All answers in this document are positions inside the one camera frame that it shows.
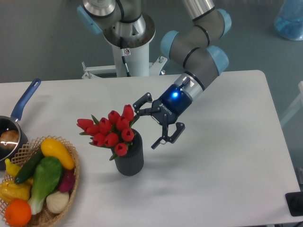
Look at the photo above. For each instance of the yellow squash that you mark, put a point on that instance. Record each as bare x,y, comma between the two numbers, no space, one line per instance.
54,148

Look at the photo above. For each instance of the fried food piece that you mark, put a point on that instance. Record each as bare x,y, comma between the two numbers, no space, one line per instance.
9,139

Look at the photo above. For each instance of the blue transparent water bottle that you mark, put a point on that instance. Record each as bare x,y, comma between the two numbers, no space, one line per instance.
289,21

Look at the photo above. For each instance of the red tulip bouquet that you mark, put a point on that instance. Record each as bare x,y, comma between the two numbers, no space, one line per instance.
114,131

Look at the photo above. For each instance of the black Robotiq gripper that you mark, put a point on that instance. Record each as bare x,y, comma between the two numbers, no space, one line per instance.
173,102

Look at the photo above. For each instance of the white garlic bulb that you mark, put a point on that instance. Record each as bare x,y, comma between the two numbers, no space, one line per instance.
57,201

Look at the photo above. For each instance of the dark green cucumber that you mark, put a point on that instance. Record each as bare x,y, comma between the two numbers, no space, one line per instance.
28,169

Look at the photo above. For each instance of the purple sweet potato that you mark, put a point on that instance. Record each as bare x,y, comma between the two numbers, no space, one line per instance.
67,182

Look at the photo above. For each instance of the black device at edge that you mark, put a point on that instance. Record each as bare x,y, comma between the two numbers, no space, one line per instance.
295,203

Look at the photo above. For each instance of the orange fruit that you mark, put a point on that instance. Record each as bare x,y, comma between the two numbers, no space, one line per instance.
18,213

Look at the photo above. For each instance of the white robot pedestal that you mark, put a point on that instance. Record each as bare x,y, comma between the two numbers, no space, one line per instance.
129,62

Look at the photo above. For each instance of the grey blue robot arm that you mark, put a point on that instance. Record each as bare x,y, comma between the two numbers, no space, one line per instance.
129,31

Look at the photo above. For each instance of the blue handled saucepan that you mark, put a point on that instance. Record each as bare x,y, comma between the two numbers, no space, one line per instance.
11,122

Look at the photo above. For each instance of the green bok choy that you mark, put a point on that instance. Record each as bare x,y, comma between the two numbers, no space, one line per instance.
46,177

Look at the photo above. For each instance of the dark grey ribbed vase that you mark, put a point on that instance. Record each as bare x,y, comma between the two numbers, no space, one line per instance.
132,163

